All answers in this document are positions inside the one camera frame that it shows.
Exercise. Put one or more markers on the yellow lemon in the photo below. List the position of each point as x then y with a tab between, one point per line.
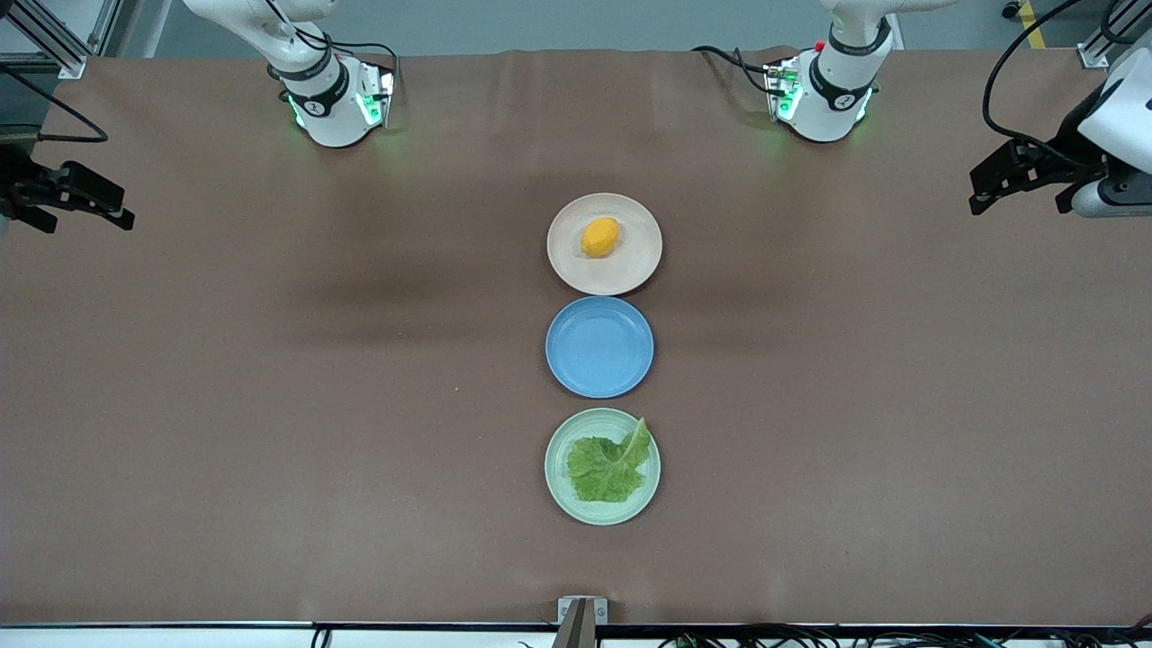
599	237

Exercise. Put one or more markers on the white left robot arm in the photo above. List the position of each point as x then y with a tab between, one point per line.
832	108

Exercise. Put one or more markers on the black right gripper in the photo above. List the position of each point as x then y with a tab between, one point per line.
13	184

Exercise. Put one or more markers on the aluminium frame profile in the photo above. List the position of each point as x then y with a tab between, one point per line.
1111	31
54	40

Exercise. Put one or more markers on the blue round plate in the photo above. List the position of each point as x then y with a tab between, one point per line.
599	347

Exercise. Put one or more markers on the pale green round plate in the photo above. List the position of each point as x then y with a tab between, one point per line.
585	427

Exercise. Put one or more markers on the beige round plate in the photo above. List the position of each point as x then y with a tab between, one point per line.
630	270

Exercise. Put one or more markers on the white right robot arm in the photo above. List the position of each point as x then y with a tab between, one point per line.
328	112

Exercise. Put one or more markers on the black caster wheel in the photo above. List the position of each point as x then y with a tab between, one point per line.
1012	8

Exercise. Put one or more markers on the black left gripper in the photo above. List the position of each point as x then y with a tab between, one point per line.
1068	147

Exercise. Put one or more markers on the grey metal camera bracket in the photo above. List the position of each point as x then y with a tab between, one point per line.
581	616

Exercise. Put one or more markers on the green lettuce leaf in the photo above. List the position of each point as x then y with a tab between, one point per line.
607	468

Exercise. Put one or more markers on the silver base connector box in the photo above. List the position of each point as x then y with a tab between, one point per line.
781	90

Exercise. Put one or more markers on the brown table cover sheet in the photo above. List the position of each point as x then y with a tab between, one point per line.
270	405

